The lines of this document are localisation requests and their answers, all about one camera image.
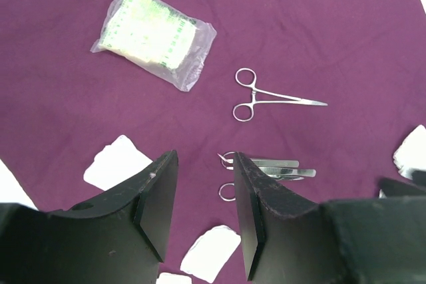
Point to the purple cloth drape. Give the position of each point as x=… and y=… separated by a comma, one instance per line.
x=61, y=104

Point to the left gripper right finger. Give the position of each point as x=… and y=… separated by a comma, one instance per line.
x=287, y=238

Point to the white gauze pad lower centre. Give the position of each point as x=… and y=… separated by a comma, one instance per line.
x=209, y=253

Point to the white gauze pad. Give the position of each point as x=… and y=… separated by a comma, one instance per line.
x=410, y=156
x=115, y=163
x=170, y=278
x=209, y=253

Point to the steel tweezers branded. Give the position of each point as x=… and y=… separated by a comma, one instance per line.
x=227, y=161

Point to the steel tweezers ribbed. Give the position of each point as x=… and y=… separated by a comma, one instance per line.
x=288, y=173

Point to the white gauze pad bottom left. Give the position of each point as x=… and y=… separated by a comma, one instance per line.
x=170, y=278

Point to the packaged gauze bag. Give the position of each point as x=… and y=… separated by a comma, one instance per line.
x=158, y=38

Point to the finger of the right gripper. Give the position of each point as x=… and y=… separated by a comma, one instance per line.
x=394, y=188

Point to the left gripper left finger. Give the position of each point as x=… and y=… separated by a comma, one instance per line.
x=118, y=236

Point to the white gauze pad right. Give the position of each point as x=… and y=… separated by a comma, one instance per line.
x=410, y=156

